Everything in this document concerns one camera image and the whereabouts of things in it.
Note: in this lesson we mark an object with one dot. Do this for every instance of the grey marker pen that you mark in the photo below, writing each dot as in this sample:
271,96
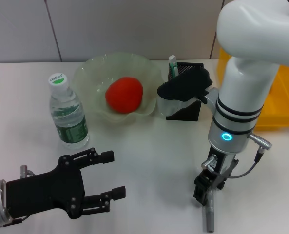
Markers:
209,214

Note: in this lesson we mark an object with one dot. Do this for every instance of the pale green glass fruit plate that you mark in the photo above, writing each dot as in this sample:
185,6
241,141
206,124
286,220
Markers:
90,80

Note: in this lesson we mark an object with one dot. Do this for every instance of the red-orange orange fruit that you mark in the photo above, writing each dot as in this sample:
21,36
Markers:
124,95

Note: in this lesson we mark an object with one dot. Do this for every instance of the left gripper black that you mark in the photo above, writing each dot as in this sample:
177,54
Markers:
44,190

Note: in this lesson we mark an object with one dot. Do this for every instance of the black mesh pen holder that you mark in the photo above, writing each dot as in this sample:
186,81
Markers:
190,113

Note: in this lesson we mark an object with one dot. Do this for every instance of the yellow plastic bin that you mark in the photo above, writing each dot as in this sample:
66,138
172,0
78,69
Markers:
280,107

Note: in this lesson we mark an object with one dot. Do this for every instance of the clear water bottle green label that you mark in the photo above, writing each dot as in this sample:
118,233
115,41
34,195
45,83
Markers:
68,117

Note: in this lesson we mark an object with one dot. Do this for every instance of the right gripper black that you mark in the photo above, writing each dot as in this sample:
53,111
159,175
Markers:
221,163

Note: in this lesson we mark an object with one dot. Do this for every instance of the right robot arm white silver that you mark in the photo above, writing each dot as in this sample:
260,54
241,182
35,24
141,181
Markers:
246,73

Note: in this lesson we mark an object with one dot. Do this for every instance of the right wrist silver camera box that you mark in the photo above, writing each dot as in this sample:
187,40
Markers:
183,87

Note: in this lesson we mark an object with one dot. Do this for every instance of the green toothbrush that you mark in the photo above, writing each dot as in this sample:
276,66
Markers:
173,68

